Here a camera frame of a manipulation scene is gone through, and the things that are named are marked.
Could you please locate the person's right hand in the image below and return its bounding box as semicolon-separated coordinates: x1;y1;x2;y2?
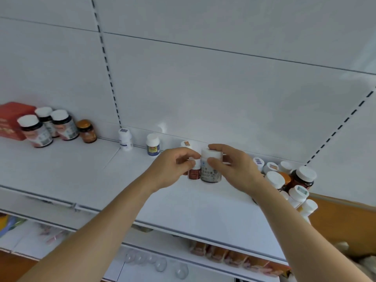
207;144;267;201

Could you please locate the person's left hand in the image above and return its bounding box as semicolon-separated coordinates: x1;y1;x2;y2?
148;147;202;193

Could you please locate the small red-label bottle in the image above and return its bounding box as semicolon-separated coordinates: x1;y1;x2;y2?
188;157;202;180

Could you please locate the large white-capped grey-label bottle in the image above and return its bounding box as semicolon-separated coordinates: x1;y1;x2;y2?
201;147;223;183

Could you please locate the person's left forearm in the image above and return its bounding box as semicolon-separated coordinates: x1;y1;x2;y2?
18;173;160;282

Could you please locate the person's right forearm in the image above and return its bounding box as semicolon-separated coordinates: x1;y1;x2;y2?
252;179;373;282

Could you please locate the white bottle blue-yellow label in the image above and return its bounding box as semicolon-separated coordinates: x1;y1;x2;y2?
146;133;161;157

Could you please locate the small white bottle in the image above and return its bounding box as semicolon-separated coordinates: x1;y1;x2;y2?
118;128;133;152

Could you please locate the cluster of white-capped bottles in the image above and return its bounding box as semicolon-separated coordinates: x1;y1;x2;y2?
253;157;318;225

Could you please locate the row of orange packets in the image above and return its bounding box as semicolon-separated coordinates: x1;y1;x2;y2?
189;240;292;278

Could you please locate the white shelf board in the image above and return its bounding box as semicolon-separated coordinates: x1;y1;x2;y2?
0;188;290;282
0;126;306;263

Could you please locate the group of clear plastic domes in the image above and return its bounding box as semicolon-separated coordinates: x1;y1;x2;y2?
124;250;189;280

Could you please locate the amber jar with bronze cap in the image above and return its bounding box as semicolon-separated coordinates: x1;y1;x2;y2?
76;119;98;144

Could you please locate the dark bottle with white cap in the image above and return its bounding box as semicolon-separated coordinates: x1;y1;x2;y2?
50;109;79;141
35;107;59;138
17;114;54;148

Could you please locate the slotted shelf upright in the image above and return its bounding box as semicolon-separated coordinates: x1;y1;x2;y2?
305;90;376;166
90;0;123;128

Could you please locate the white lower shelf board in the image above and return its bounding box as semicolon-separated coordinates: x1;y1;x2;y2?
0;188;290;282

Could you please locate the red box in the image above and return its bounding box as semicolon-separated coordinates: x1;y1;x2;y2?
0;102;37;141

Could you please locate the colourful packet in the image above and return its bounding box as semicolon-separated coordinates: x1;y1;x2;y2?
0;214;26;239

